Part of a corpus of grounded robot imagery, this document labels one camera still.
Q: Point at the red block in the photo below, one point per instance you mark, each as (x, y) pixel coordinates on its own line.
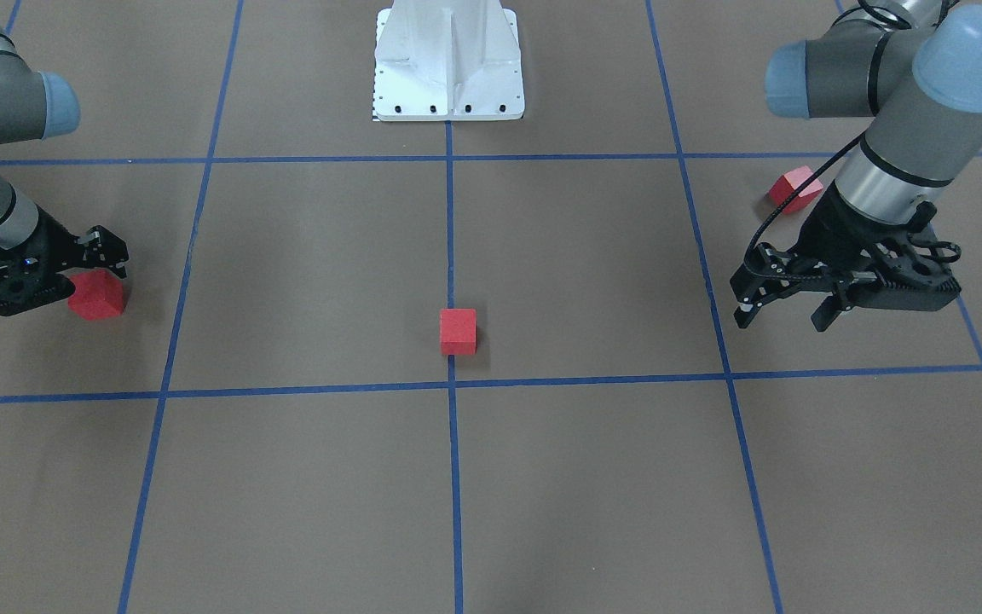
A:
(458, 331)
(800, 178)
(97, 295)

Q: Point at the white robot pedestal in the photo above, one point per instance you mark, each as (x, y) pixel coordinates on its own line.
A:
(439, 61)

